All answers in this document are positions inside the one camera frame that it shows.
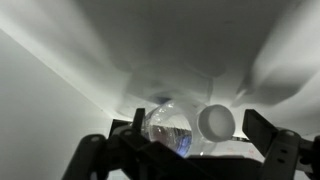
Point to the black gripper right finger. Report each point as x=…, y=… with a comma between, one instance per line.
x=284, y=150

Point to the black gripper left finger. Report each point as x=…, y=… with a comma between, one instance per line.
x=126, y=149

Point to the clear plastic water bottle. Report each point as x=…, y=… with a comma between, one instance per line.
x=189, y=127

